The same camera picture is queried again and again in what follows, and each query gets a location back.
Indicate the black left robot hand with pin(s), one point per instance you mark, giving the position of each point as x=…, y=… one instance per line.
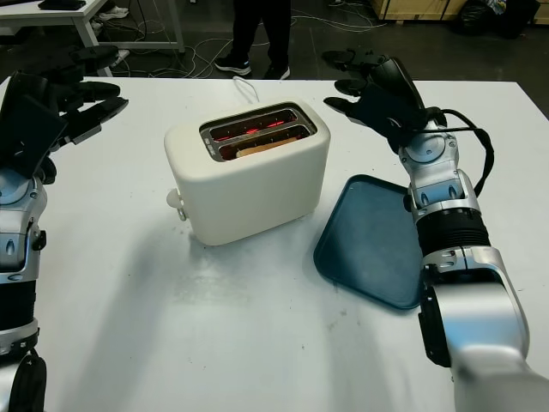
x=86, y=92

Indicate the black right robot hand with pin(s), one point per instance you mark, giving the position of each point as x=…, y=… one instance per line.
x=403, y=86

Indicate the browned toast slice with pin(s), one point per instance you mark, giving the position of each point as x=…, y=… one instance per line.
x=261, y=149

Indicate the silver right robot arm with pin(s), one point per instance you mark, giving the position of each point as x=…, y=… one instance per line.
x=472, y=309

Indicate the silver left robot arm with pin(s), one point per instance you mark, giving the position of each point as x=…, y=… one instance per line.
x=17, y=201

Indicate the person in dark trousers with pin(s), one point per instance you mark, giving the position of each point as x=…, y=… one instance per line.
x=240, y=26

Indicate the white two-slot toaster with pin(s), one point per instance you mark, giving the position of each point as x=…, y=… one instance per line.
x=253, y=197

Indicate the white desk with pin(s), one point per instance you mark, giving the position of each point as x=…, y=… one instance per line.
x=64, y=15

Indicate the white sneaker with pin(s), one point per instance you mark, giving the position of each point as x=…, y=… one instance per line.
x=113, y=12

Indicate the black laptop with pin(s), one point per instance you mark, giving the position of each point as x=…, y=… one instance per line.
x=60, y=4

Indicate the black garbage bag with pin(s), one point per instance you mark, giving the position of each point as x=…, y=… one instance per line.
x=484, y=17

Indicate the dark blue plastic tray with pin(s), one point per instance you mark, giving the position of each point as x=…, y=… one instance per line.
x=369, y=240

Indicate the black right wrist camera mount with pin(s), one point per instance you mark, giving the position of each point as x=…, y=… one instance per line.
x=386, y=120

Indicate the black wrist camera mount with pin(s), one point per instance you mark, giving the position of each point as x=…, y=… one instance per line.
x=30, y=133
x=386, y=120

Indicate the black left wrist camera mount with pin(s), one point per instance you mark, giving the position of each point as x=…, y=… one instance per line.
x=30, y=133

